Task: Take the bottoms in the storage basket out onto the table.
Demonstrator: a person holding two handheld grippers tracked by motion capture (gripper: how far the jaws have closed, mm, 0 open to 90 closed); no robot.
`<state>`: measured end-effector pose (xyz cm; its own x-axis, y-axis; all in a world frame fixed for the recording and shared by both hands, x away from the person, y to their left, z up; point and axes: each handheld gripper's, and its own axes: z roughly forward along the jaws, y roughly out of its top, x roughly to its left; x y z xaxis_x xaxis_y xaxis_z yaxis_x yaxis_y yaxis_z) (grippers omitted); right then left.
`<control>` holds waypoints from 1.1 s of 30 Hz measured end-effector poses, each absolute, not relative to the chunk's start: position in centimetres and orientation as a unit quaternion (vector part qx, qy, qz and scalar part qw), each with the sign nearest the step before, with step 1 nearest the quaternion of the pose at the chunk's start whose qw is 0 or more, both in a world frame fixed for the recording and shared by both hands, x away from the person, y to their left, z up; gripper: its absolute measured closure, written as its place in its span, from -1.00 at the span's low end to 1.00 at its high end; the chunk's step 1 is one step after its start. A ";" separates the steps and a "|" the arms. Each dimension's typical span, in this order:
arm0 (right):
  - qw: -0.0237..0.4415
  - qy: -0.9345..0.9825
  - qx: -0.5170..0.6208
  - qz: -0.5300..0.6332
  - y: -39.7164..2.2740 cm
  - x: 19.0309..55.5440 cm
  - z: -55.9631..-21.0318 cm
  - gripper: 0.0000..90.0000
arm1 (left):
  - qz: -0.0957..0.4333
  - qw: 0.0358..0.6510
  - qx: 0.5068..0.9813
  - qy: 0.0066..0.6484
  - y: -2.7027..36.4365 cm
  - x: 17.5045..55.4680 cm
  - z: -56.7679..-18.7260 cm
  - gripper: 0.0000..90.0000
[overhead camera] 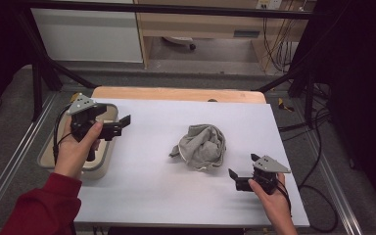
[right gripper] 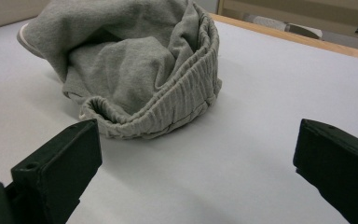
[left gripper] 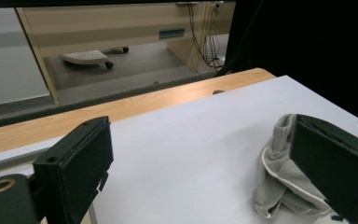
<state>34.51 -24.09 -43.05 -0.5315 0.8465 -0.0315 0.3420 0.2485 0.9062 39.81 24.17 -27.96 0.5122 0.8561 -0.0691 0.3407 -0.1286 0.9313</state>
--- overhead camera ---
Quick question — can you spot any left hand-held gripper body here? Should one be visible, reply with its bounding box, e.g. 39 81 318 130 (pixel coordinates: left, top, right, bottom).
67 92 124 163

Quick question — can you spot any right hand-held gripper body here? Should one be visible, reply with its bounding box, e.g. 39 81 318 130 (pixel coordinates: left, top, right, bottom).
235 155 292 196

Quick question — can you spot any grey cloth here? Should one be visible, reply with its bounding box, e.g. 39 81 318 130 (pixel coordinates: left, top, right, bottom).
168 123 227 172

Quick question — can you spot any beige storage basket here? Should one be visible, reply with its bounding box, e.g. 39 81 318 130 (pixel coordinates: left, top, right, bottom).
37 102 120 180

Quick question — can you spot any person's right hand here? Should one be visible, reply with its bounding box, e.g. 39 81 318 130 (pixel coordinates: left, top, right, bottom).
248 172 294 223

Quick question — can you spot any person's left hand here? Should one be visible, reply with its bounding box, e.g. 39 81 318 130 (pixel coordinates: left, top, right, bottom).
52 116 104 180

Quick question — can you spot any light wooden table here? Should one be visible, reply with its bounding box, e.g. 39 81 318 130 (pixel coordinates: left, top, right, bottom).
91 85 268 105

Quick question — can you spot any white cabinet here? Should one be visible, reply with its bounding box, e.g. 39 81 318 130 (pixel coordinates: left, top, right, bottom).
29 8 144 64

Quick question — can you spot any office chair base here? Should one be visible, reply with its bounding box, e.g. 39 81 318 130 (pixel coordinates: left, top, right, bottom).
161 36 198 51

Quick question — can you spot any black curtain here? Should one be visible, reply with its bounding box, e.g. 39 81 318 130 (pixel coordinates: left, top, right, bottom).
0 0 37 122
293 0 376 223

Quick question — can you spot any light wooden desk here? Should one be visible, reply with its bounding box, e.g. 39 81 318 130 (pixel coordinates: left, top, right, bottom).
133 0 317 70

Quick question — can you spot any left hand-held gripper black cable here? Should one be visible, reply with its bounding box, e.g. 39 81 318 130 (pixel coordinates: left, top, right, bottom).
52 103 72 165

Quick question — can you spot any hand-held gripper black cable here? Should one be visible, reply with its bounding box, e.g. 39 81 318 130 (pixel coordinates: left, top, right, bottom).
275 179 294 218
52 103 72 165

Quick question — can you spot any right hand-held gripper black cable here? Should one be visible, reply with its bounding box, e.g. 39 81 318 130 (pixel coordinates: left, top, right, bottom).
275 179 294 218

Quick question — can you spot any aluminium floor rail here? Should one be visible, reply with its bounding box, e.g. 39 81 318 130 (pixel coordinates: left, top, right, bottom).
0 92 58 226
303 130 363 235

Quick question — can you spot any black floor cable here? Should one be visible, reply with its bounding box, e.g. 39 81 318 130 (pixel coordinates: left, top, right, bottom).
278 82 341 233

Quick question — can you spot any bundle of hanging cables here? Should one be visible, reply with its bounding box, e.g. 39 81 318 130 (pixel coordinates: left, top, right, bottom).
261 18 303 74

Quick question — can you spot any black metal frame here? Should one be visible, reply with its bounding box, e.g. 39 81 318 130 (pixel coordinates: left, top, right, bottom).
13 0 327 129

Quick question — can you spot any white wall socket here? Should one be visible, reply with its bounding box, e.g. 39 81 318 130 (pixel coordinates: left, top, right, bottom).
255 0 283 10

